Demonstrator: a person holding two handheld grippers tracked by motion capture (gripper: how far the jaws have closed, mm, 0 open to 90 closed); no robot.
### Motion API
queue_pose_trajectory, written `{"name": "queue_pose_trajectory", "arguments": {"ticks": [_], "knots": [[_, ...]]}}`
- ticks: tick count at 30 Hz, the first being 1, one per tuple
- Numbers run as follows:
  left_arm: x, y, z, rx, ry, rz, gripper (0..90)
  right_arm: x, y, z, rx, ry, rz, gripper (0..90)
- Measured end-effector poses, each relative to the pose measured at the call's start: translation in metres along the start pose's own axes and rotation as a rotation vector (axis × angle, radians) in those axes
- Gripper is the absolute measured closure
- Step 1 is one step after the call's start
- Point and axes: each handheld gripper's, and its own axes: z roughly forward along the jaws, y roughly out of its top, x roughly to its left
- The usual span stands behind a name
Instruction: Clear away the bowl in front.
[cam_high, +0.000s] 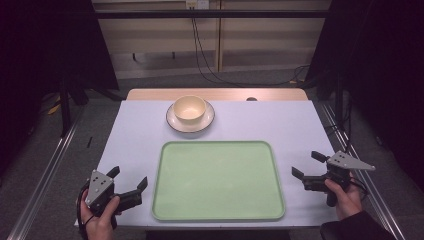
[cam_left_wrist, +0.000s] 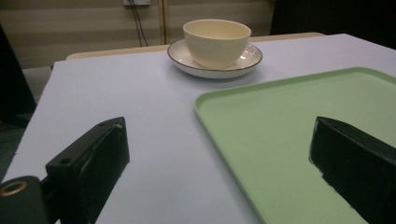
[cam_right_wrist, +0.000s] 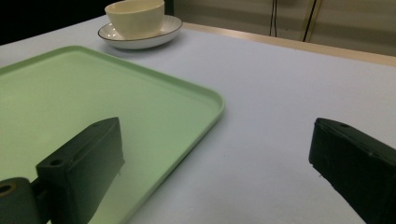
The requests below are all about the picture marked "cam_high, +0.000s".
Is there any right hand-held gripper black cable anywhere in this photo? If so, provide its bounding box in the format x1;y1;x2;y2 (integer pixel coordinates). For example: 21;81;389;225
348;171;370;197

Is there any black curtain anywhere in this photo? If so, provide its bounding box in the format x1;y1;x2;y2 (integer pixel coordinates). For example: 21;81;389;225
304;0;424;193
0;0;120;178

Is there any wooden post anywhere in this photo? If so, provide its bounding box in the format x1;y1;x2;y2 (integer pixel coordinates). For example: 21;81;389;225
214;0;224;73

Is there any person's right hand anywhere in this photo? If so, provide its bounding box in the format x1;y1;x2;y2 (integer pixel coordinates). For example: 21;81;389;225
324;177;364;222

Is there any light green tray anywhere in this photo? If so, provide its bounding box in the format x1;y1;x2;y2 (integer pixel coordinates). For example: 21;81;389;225
151;140;287;222

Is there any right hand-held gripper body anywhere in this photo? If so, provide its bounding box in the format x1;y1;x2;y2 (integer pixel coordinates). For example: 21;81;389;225
301;150;377;208

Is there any aluminium floor rail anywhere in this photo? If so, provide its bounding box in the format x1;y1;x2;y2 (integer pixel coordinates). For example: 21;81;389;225
6;105;86;240
320;101;407;240

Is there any cream bowl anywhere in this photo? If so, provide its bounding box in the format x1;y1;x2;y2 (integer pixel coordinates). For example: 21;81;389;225
172;94;207;123

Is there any cream plate with dark rim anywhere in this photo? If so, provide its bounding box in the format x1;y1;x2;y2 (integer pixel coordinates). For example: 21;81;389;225
165;99;216;134

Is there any wooden table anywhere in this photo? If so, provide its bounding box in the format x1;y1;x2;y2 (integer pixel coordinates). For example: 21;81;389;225
125;87;310;102

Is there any person's left hand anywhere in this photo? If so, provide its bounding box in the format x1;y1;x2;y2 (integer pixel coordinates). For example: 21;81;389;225
79;188;122;240

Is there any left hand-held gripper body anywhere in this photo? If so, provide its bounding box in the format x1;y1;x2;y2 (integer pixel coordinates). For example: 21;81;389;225
84;169;145;218

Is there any black horizontal bar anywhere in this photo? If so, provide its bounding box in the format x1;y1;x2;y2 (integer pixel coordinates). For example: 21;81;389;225
94;9;330;20

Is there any white wall socket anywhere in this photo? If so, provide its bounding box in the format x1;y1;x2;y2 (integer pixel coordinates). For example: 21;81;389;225
185;0;211;10

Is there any left hand-held gripper black cable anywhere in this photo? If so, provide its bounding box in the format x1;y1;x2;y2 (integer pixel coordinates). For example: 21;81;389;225
75;180;96;240

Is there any long black wall cable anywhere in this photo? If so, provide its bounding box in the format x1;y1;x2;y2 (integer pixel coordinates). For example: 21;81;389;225
190;6;312;88

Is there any black metal stand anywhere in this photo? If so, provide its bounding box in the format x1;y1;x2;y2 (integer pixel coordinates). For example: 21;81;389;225
58;78;73;138
334;71;354;154

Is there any white table mat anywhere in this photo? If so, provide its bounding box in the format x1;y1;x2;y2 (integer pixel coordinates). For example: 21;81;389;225
73;99;338;230

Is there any hand-held gripper black cable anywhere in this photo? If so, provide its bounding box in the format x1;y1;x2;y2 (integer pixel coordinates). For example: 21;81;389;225
75;180;96;240
348;171;370;197

